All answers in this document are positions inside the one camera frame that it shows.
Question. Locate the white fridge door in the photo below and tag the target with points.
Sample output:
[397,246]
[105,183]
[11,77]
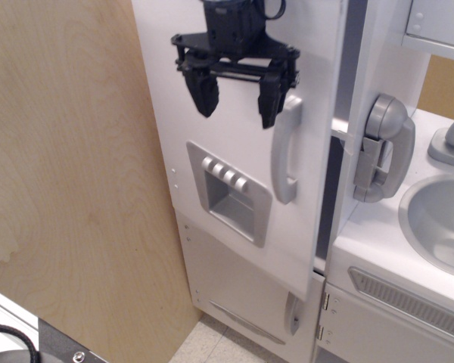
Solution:
[234,133]

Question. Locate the grey toy phone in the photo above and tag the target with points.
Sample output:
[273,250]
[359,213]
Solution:
[387,148]

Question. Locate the aluminium frame rail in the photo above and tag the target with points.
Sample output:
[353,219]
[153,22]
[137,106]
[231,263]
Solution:
[14,315]

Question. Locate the grey oven vent grille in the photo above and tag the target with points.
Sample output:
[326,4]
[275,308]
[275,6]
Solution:
[403,301]

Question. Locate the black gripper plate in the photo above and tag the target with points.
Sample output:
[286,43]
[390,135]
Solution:
[271,62]

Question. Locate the white upper microwave cabinet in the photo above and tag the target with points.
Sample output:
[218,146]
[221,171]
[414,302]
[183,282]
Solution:
[430,27]

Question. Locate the white oven door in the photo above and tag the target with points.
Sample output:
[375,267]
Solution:
[359,331]

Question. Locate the grey ice dispenser box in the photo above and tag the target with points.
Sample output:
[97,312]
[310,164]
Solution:
[226,193]

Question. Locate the white freezer door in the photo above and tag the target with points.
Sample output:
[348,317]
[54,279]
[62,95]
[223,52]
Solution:
[241,296]

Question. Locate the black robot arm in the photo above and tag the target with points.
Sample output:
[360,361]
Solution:
[237,46]

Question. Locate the grey toy sink basin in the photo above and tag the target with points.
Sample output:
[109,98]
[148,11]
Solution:
[426,217]

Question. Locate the grey freezer door handle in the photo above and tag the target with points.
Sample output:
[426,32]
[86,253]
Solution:
[291,319]

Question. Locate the black base with screw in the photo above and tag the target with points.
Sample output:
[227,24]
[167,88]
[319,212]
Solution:
[54,346]

